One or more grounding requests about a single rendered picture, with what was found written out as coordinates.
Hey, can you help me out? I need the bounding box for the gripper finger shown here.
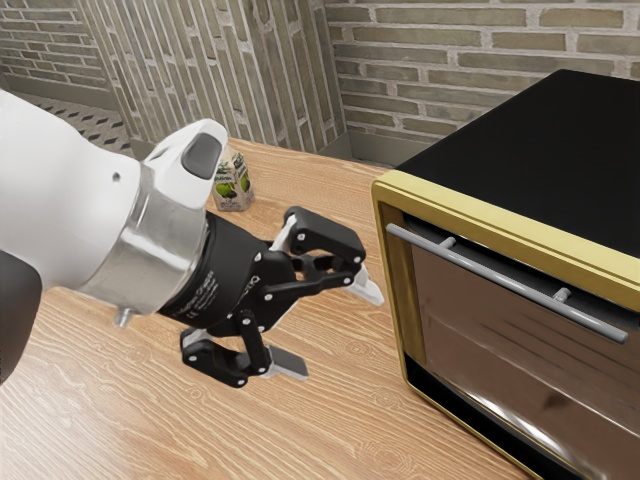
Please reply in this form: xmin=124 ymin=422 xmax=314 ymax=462
xmin=267 ymin=205 xmax=386 ymax=307
xmin=180 ymin=310 xmax=310 ymax=389

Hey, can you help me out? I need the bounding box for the green juice carton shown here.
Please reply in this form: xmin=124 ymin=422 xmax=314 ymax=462
xmin=211 ymin=144 xmax=257 ymax=213

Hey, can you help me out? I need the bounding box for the black oven with gold frame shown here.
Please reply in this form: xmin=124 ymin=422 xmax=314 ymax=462
xmin=371 ymin=68 xmax=640 ymax=480

